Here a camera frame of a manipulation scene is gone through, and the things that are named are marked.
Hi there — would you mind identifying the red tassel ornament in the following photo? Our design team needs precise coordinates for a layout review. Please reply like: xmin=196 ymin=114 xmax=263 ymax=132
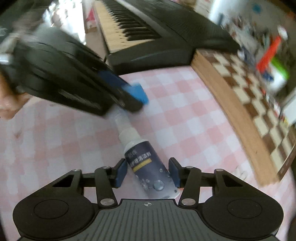
xmin=256 ymin=25 xmax=288 ymax=74

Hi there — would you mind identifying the white tub green lid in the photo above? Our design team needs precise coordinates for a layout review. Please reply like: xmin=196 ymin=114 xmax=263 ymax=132
xmin=266 ymin=57 xmax=290 ymax=94

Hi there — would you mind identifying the dark blue spray bottle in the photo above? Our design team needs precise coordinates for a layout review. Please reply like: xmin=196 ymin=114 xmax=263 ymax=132
xmin=114 ymin=110 xmax=180 ymax=199

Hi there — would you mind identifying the pink checkered tablecloth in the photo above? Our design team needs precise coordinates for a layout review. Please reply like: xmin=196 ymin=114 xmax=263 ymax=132
xmin=0 ymin=65 xmax=296 ymax=241

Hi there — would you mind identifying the black electronic keyboard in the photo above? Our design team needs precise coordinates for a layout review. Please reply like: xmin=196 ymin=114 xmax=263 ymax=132
xmin=93 ymin=1 xmax=240 ymax=75

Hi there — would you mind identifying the wooden chess board box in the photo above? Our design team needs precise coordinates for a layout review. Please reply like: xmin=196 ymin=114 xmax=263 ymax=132
xmin=191 ymin=50 xmax=295 ymax=186

